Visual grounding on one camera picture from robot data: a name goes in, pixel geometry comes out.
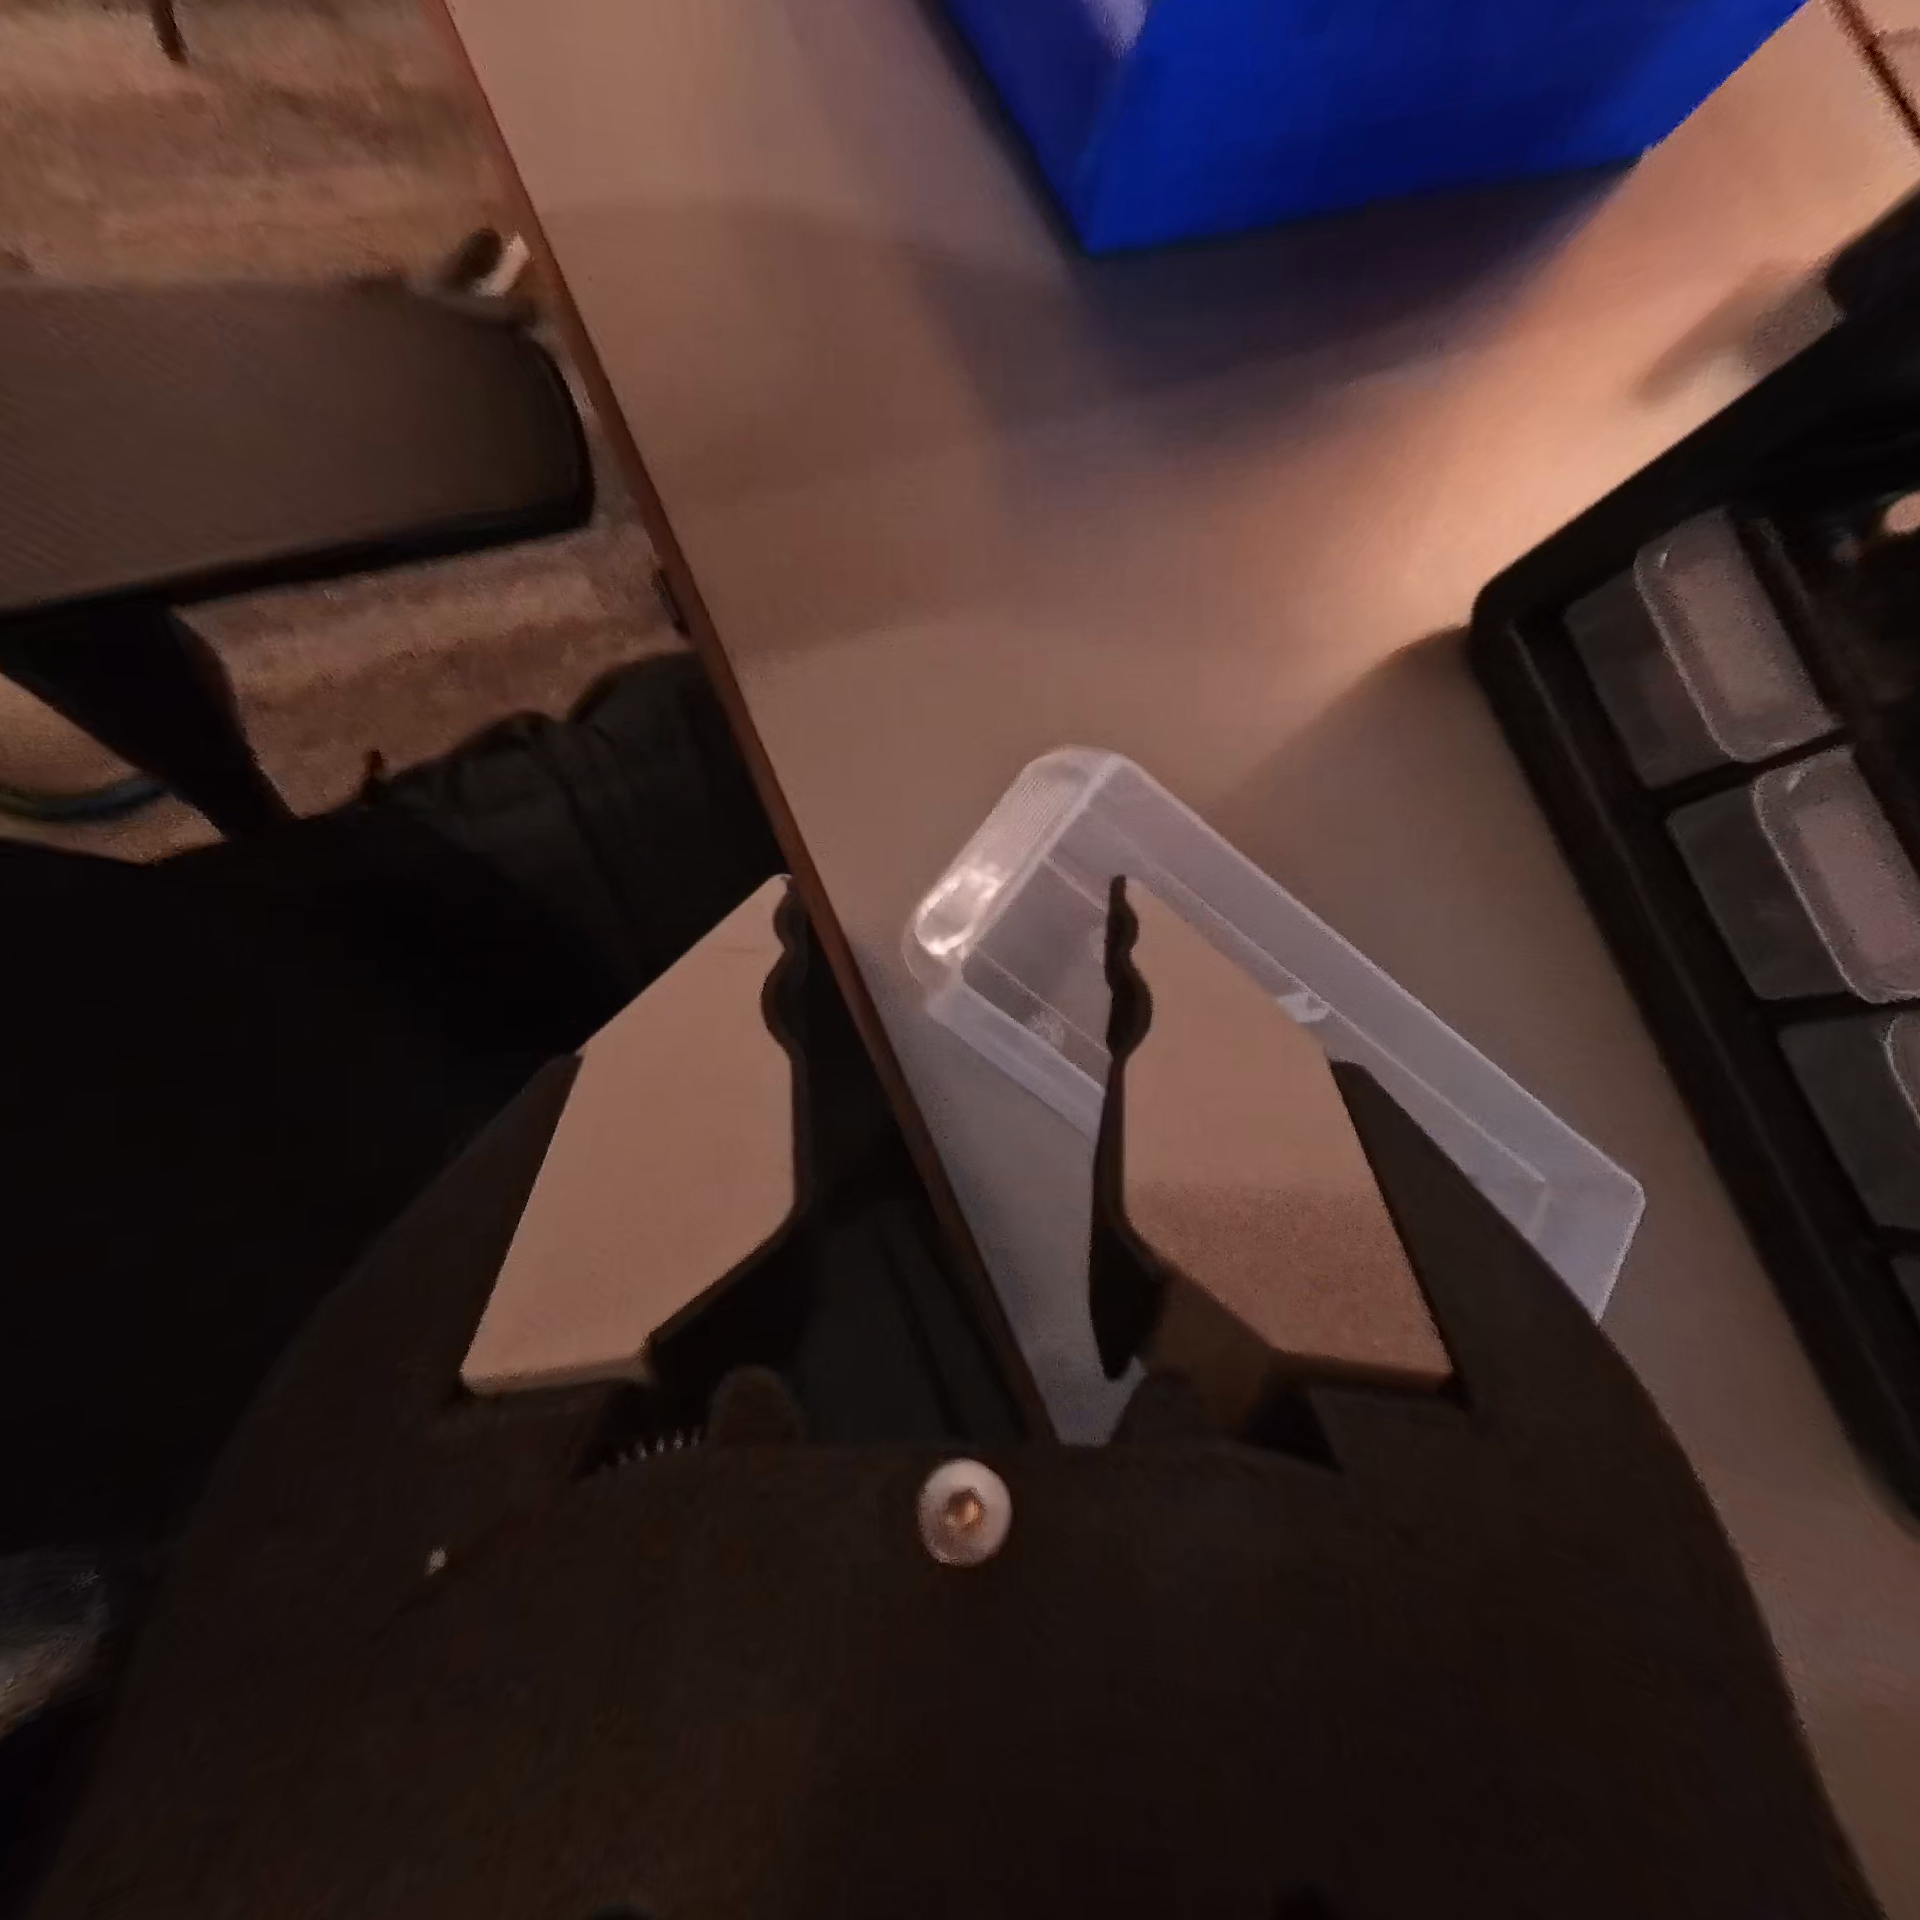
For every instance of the blue storage box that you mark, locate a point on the blue storage box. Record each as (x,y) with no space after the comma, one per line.
(1273,107)

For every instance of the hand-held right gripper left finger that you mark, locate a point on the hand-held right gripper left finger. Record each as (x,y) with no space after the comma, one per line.
(644,1187)

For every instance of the set of clear cabinet drawers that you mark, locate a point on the set of clear cabinet drawers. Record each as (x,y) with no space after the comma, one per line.
(1771,887)

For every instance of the black drawer cabinet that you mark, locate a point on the black drawer cabinet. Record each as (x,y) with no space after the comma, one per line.
(1517,661)

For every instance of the dark cloth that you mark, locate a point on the dark cloth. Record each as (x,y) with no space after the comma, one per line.
(451,932)

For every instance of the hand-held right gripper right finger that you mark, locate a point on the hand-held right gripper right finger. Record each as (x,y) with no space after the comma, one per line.
(1273,1201)

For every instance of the clear plastic drawer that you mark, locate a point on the clear plastic drawer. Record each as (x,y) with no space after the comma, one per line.
(1020,898)

